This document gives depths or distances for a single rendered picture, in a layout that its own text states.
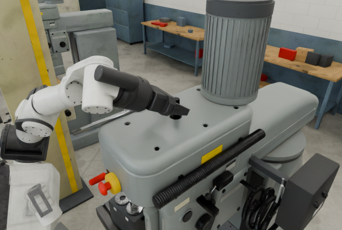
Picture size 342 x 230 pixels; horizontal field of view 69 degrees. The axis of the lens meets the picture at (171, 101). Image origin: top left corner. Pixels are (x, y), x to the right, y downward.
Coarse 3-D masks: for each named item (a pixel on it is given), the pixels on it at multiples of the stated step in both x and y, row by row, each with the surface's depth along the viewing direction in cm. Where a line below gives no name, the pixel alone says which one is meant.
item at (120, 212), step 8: (120, 192) 147; (112, 200) 144; (120, 200) 142; (128, 200) 142; (112, 208) 144; (120, 208) 139; (128, 208) 138; (112, 216) 149; (120, 216) 141; (128, 216) 135; (136, 216) 135; (120, 224) 146; (128, 224) 138; (136, 224) 134; (144, 224) 140
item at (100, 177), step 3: (102, 174) 80; (105, 174) 80; (96, 177) 79; (99, 177) 79; (102, 177) 79; (90, 180) 78; (93, 180) 78; (96, 180) 78; (99, 180) 79; (102, 180) 80; (90, 183) 78; (93, 183) 78; (96, 183) 79
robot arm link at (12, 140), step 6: (12, 126) 88; (12, 132) 86; (12, 138) 86; (18, 138) 83; (42, 138) 86; (6, 144) 85; (12, 144) 86; (18, 144) 87; (24, 144) 84; (30, 144) 84; (36, 144) 86; (12, 150) 88; (18, 150) 89; (24, 150) 90; (30, 150) 90; (36, 150) 91
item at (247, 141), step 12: (252, 132) 84; (264, 132) 84; (240, 144) 78; (252, 144) 81; (216, 156) 74; (228, 156) 74; (204, 168) 69; (216, 168) 71; (180, 180) 65; (192, 180) 66; (168, 192) 62; (180, 192) 63; (156, 204) 61
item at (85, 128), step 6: (144, 108) 80; (114, 114) 76; (120, 114) 76; (126, 114) 77; (102, 120) 73; (108, 120) 74; (84, 126) 71; (90, 126) 71; (96, 126) 71; (72, 132) 68; (78, 132) 68
